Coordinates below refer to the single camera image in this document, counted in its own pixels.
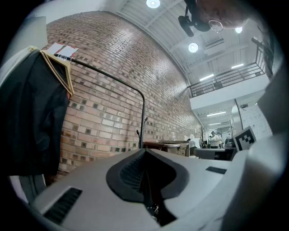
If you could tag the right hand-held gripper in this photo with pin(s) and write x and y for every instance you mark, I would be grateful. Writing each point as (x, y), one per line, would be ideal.
(245, 138)

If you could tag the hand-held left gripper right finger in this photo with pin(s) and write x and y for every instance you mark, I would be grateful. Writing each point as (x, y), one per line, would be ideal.
(198, 187)

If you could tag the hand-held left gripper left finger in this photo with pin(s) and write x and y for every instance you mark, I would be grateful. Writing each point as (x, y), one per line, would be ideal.
(90, 194)

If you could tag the white grid board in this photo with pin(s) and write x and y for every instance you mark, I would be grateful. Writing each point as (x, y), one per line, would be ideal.
(253, 117)

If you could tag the bare branch coat stand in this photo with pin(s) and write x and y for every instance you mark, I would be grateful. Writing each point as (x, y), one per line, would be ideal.
(202, 135)

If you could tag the grey hanging garment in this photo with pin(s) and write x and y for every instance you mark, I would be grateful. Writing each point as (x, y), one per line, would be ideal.
(29, 187)

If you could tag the black balcony railing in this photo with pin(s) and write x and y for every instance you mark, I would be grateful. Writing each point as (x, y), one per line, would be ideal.
(225, 79)

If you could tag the strip ceiling light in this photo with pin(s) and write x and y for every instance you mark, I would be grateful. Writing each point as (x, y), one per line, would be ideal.
(206, 77)
(237, 66)

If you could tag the black hanging garment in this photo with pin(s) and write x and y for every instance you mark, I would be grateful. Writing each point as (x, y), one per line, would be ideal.
(29, 112)

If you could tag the round ceiling lamp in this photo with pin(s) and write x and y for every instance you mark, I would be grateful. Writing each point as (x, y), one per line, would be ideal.
(193, 47)
(238, 29)
(153, 2)

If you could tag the person's eyeglasses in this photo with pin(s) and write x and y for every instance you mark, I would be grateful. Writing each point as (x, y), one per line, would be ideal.
(216, 22)

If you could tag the wooden clothes hanger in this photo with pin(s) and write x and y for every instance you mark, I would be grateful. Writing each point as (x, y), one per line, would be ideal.
(69, 67)
(51, 66)

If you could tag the person's head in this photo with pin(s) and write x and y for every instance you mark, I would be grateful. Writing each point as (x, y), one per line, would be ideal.
(225, 11)

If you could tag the white paper tag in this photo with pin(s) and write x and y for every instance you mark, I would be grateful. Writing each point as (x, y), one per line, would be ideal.
(54, 48)
(68, 51)

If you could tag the white hanging garment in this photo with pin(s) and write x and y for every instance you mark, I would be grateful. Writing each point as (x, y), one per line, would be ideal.
(15, 61)

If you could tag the black head-mounted camera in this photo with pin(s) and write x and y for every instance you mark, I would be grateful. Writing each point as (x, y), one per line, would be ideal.
(196, 22)

